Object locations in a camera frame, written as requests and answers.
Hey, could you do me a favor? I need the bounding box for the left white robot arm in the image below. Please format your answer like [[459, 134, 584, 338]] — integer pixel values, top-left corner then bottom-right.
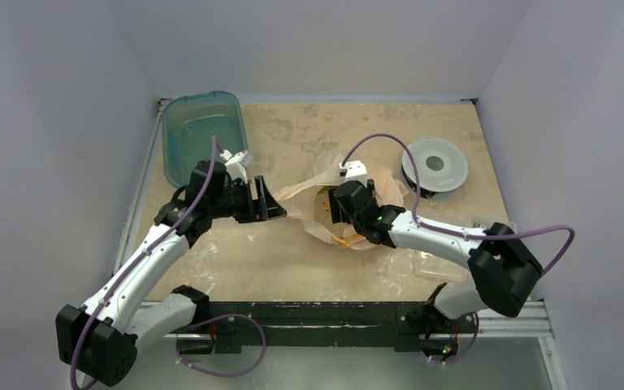
[[55, 160, 287, 388]]

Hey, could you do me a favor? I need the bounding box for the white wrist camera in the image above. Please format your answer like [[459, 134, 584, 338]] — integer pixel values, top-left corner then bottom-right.
[[219, 149, 254, 184], [339, 160, 368, 186]]

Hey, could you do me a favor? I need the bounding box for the purple cable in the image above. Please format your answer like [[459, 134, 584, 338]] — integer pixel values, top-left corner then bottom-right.
[[69, 135, 267, 390], [341, 133, 576, 367]]

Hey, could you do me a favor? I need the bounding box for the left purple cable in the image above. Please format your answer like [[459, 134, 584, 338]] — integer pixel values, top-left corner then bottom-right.
[[69, 135, 267, 390]]

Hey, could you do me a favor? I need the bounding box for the clear screw box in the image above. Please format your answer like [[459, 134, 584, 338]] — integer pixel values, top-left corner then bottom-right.
[[470, 216, 518, 232]]

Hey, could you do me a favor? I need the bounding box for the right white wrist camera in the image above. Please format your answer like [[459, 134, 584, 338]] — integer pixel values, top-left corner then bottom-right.
[[339, 160, 368, 186]]

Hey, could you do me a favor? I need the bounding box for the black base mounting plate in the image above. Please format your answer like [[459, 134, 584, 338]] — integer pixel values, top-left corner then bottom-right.
[[169, 301, 476, 357]]

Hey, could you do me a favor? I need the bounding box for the orange plastic bag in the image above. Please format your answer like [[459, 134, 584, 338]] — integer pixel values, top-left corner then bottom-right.
[[275, 149, 408, 250]]

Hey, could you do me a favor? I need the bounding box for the aluminium frame rail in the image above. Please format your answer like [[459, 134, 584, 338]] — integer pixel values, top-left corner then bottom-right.
[[139, 301, 553, 340]]

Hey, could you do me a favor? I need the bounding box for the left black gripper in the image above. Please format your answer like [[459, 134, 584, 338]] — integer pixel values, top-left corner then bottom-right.
[[208, 175, 285, 223]]

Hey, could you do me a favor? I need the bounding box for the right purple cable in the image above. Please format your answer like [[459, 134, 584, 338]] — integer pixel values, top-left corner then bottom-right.
[[341, 133, 576, 367]]

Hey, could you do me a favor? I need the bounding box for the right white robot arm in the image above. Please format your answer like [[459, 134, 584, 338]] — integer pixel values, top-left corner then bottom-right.
[[331, 180, 542, 331]]

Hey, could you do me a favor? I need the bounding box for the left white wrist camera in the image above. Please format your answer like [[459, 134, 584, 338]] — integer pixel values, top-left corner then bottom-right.
[[219, 149, 254, 184]]

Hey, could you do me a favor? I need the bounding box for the white filament spool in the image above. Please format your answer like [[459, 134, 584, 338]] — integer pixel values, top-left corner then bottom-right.
[[401, 137, 469, 201]]

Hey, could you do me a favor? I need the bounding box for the teal plastic container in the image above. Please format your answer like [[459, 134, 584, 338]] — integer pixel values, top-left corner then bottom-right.
[[162, 91, 247, 188]]

